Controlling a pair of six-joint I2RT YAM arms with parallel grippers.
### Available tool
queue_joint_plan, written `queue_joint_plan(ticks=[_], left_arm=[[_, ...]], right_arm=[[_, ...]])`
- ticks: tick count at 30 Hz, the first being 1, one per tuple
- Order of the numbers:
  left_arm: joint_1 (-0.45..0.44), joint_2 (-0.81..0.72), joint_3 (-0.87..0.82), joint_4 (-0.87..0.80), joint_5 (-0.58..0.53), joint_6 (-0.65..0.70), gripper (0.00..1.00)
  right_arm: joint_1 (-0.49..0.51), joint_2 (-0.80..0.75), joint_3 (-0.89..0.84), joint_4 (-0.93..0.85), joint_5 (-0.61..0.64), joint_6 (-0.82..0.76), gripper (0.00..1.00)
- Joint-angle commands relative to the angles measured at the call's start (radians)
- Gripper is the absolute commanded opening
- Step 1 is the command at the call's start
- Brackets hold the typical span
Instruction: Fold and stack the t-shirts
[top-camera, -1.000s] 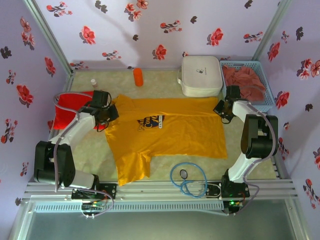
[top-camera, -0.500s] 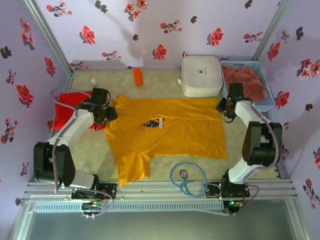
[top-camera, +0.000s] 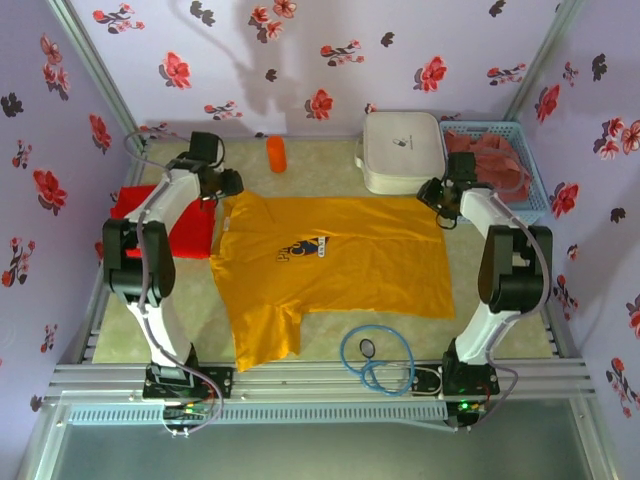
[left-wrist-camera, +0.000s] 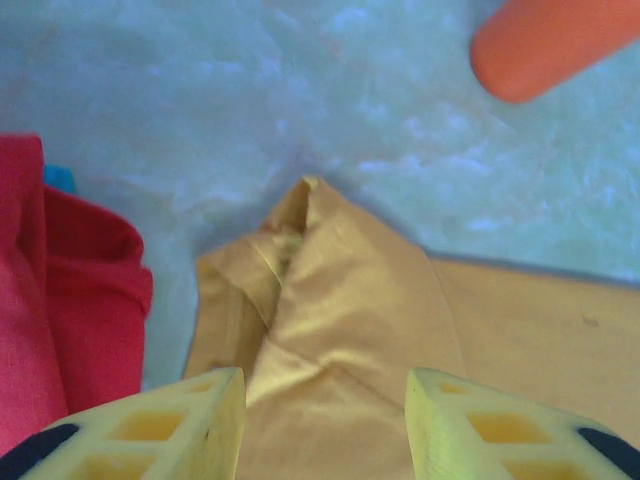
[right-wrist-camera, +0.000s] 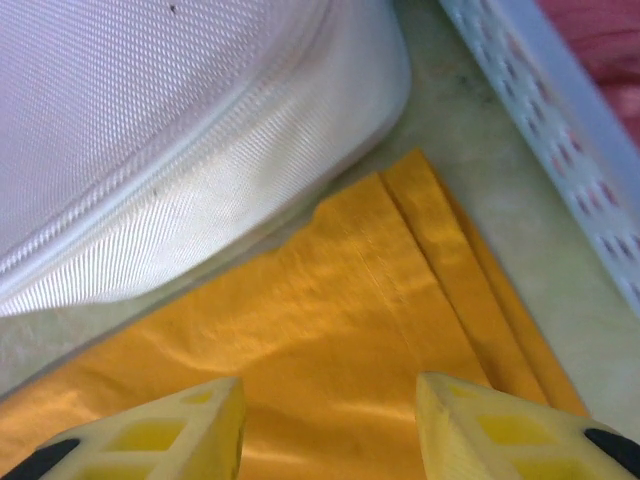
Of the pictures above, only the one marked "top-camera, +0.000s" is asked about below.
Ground white zip case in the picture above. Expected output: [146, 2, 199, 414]
[354, 110, 447, 196]

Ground grey right base cable loop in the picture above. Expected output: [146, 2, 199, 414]
[452, 362, 517, 432]

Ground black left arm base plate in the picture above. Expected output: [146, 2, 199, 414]
[143, 365, 235, 400]

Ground light blue plastic basket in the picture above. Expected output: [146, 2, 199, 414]
[438, 120, 549, 225]

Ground grey left arm cable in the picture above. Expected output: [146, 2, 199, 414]
[122, 130, 201, 381]

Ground red folded t-shirt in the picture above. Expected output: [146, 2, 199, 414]
[108, 183, 219, 261]

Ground blue stethoscope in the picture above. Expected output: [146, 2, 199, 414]
[340, 324, 444, 399]

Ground green circuit board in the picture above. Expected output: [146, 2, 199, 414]
[164, 404, 209, 421]

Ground orange cylinder bottle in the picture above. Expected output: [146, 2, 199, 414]
[265, 134, 289, 175]

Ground aluminium frame rail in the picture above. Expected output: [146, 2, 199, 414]
[47, 358, 599, 401]

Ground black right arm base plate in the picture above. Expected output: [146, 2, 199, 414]
[412, 364, 501, 400]

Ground dusty pink crumpled t-shirt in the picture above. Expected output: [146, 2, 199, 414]
[443, 128, 534, 204]

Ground aluminium corner post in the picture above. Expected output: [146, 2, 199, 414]
[504, 0, 586, 124]
[47, 0, 149, 151]

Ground yellow t-shirt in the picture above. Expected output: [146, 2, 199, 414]
[208, 192, 456, 374]

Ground light blue slotted cable duct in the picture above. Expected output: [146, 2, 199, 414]
[67, 402, 449, 426]

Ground grey left base cable loop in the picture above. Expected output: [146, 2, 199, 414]
[159, 369, 226, 439]

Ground grey base cable loop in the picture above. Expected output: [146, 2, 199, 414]
[452, 362, 517, 432]
[159, 369, 226, 439]

